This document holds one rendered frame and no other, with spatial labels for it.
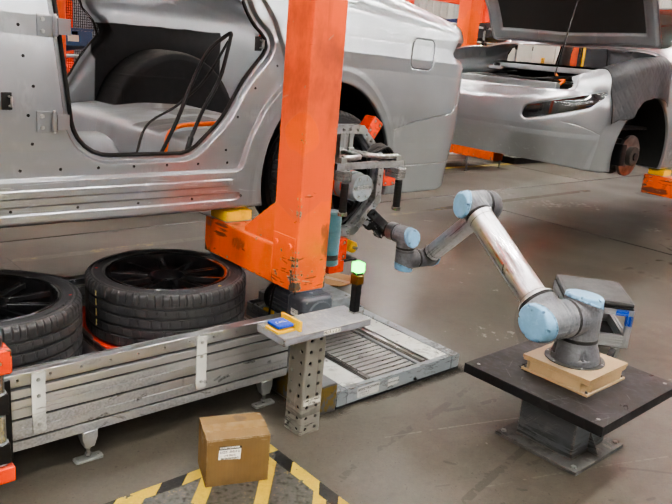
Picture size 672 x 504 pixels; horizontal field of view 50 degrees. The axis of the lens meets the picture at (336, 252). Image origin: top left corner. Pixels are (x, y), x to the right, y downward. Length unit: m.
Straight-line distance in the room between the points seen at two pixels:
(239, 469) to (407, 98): 2.09
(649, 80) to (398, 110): 2.63
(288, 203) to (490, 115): 3.17
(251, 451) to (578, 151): 3.76
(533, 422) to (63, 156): 2.08
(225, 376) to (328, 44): 1.32
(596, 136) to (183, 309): 3.65
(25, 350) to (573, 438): 2.00
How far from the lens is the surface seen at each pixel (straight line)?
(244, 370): 2.91
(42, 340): 2.61
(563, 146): 5.54
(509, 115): 5.62
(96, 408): 2.64
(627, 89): 5.70
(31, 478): 2.69
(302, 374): 2.75
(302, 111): 2.69
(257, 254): 2.98
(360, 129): 3.43
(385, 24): 3.63
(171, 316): 2.81
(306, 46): 2.68
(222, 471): 2.55
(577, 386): 2.85
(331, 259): 3.31
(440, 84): 3.95
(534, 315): 2.73
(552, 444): 3.01
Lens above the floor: 1.46
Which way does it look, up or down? 16 degrees down
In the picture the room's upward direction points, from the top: 5 degrees clockwise
